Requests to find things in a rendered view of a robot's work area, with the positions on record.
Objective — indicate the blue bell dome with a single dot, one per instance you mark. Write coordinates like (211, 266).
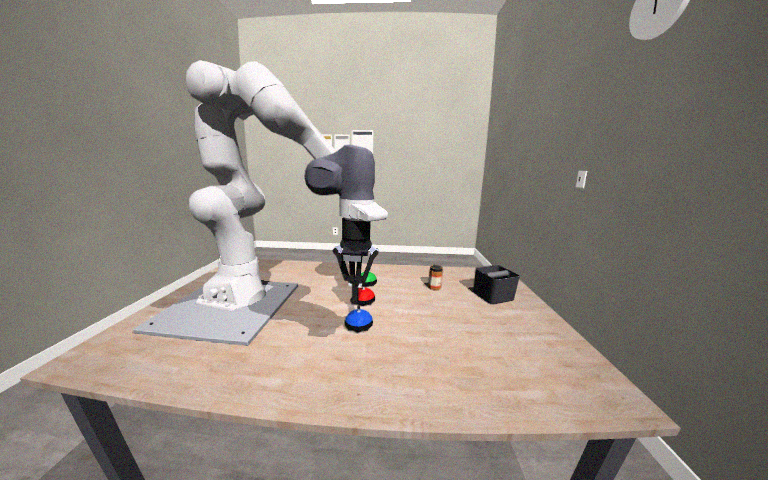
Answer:
(358, 320)

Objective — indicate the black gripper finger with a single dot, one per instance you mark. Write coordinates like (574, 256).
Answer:
(350, 278)
(359, 279)

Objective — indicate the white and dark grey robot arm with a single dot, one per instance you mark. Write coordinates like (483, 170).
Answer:
(349, 172)

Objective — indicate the small spice jar with black lid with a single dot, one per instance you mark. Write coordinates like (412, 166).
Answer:
(435, 277)

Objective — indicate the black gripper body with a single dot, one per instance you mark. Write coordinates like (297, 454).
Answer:
(356, 230)

